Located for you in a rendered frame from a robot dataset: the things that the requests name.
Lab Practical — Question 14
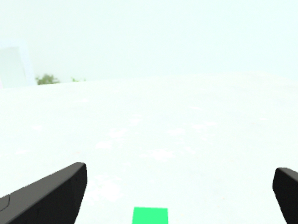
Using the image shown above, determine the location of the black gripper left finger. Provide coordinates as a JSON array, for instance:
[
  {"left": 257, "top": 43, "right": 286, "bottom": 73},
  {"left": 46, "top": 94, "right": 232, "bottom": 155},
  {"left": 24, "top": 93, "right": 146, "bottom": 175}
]
[{"left": 0, "top": 161, "right": 88, "bottom": 224}]

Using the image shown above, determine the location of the green rectangular post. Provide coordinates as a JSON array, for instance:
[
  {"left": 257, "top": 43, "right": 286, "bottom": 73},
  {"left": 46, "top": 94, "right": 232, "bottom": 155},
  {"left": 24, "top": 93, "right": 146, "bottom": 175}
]
[{"left": 132, "top": 206, "right": 169, "bottom": 224}]

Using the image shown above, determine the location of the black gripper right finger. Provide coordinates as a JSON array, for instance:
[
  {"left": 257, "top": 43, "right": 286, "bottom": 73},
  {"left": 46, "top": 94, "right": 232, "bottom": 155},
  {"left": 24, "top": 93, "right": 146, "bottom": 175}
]
[{"left": 273, "top": 167, "right": 298, "bottom": 224}]

